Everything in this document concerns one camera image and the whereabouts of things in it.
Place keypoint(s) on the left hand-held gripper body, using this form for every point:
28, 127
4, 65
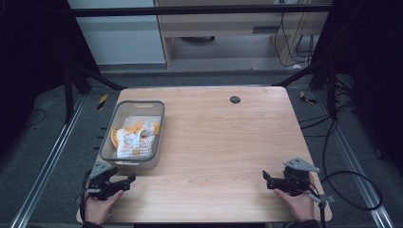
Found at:
100, 182

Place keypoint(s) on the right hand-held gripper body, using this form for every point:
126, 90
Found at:
297, 180

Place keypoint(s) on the white and orange gloves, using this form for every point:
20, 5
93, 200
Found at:
136, 142

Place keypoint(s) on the grey plastic basket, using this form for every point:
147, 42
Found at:
158, 133

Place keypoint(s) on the person's right hand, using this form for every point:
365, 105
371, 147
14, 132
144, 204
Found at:
301, 205

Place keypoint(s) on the person's left hand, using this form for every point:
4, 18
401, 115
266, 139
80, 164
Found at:
98, 210

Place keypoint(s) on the yellow and black tape marker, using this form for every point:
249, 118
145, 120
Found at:
306, 98
102, 102

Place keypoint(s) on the round grey table grommet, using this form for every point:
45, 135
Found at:
235, 99

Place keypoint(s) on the black metal stand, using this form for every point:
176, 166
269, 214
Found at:
331, 91
68, 95

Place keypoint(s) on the dark curtain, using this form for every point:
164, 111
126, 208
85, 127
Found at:
31, 63
374, 63

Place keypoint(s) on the white cabinet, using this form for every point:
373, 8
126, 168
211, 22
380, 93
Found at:
120, 38

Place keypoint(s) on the light wooden desk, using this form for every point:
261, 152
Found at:
221, 23

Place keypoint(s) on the aluminium floor rail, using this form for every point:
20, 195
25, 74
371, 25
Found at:
47, 164
355, 158

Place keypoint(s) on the black metal frame bar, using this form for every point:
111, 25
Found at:
190, 10

